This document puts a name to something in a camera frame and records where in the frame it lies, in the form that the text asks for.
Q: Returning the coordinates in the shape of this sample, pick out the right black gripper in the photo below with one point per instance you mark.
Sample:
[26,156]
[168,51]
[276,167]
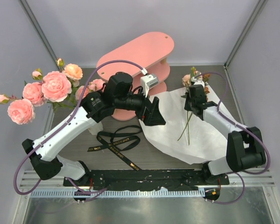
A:
[187,107]

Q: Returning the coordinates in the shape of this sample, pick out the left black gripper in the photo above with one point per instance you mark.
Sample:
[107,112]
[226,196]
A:
[150,114]

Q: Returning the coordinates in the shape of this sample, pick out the small peach carnation stem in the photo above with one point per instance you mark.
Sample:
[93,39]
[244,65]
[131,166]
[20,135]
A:
[186,81]

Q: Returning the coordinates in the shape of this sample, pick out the black ribbon gold lettering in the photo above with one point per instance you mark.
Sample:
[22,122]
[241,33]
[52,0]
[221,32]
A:
[117,143]

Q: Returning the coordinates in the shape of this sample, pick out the white wrapping paper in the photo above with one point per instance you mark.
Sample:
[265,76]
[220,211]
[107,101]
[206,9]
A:
[191,141]

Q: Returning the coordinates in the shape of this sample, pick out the pink double rose stem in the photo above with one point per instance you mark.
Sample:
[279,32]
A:
[95,85]

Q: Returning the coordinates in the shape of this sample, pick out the big pink peony stem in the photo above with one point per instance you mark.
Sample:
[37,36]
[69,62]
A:
[56,86]

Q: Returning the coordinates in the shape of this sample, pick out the large pink rose stem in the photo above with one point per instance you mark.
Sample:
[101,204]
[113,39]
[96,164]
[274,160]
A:
[22,111]

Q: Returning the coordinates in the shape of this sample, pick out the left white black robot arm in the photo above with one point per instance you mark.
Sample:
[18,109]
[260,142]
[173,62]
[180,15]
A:
[94,107]

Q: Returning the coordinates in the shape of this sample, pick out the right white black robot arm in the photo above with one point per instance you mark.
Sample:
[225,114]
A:
[245,148]

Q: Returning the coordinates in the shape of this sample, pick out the white ribbed ceramic vase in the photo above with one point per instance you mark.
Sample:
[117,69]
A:
[96,128]

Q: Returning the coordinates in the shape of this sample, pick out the small orange bud sprig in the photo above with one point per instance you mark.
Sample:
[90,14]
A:
[206,91]

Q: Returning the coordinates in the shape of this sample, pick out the pink three-tier wooden shelf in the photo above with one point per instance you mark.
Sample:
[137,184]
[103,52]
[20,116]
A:
[150,51]

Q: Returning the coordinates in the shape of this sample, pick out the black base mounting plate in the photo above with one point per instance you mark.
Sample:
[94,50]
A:
[149,180]

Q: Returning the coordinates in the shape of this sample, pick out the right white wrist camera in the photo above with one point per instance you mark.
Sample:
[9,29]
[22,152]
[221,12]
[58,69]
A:
[197,81]

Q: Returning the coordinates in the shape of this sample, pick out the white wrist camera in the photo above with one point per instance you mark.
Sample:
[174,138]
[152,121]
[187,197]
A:
[197,81]
[148,81]

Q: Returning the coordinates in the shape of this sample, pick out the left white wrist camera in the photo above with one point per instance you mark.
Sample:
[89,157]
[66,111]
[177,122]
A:
[148,81]

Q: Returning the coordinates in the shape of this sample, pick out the slotted white cable duct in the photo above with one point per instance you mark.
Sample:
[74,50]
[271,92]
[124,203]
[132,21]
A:
[74,193]

